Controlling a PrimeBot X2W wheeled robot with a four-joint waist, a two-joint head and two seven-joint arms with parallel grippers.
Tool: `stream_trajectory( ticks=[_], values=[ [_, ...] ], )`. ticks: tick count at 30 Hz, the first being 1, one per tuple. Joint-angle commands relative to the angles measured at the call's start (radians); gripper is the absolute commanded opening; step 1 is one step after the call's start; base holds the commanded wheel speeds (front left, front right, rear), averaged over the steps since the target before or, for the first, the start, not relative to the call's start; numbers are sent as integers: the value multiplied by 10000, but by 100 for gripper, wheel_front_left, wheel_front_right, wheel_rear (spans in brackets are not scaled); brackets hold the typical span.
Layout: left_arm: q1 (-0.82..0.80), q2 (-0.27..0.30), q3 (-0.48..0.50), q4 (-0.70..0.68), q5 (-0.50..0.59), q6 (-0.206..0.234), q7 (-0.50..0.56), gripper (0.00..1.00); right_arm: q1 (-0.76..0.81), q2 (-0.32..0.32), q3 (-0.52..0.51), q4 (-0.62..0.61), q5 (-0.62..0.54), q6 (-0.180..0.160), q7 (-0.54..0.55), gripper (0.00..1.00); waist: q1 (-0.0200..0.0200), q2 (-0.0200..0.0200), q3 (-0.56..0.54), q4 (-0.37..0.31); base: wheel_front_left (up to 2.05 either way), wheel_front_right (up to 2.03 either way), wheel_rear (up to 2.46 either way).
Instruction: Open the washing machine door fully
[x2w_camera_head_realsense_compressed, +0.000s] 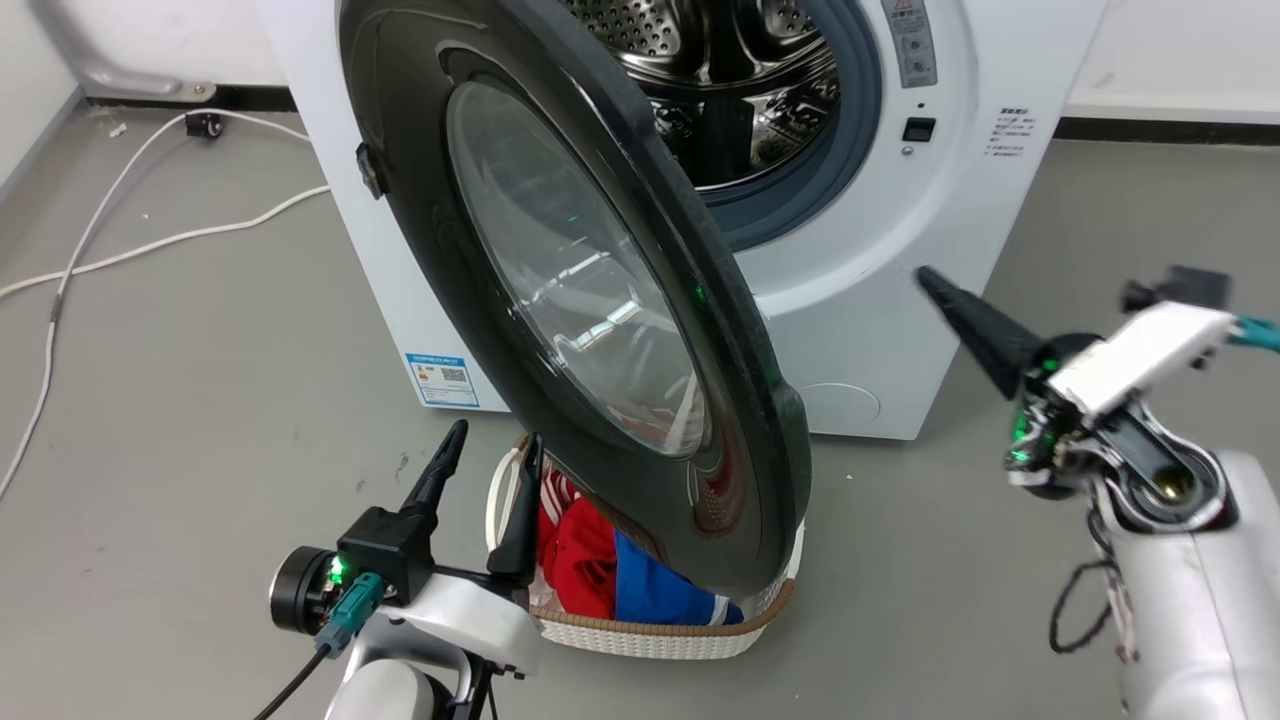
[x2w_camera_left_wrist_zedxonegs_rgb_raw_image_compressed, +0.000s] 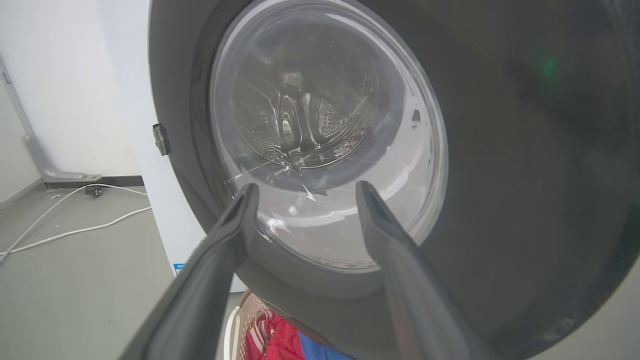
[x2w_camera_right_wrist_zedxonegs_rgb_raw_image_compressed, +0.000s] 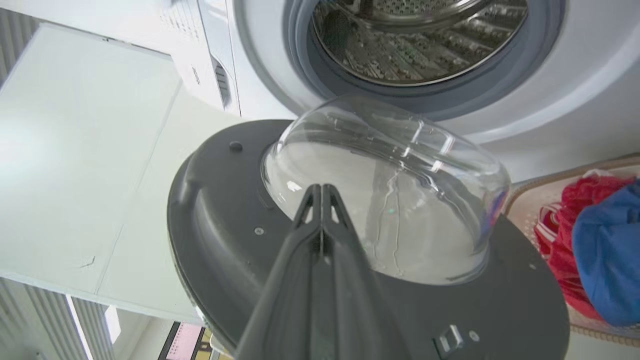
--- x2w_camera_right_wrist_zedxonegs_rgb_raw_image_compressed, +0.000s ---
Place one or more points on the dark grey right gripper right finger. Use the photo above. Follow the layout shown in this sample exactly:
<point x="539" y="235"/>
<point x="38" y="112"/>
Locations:
<point x="360" y="305"/>

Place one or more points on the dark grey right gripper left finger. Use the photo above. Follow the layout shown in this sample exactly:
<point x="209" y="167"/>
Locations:
<point x="280" y="300"/>

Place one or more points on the grey washing machine door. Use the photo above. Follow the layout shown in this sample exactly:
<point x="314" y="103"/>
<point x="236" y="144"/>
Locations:
<point x="225" y="200"/>

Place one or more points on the white front-loading washing machine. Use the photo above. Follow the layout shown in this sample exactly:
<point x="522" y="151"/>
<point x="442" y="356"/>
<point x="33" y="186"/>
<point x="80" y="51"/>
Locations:
<point x="525" y="100"/>

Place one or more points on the beige woven laundry basket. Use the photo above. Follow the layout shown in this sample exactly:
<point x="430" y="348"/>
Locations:
<point x="525" y="200"/>

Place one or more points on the red mesh garment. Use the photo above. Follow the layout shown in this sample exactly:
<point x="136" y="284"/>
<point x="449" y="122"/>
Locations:
<point x="567" y="250"/>

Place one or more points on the white cabinet panel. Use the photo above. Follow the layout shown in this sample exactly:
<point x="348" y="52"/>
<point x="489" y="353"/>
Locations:
<point x="75" y="175"/>

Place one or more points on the blue cloth garment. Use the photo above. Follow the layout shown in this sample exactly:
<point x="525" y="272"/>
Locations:
<point x="610" y="255"/>

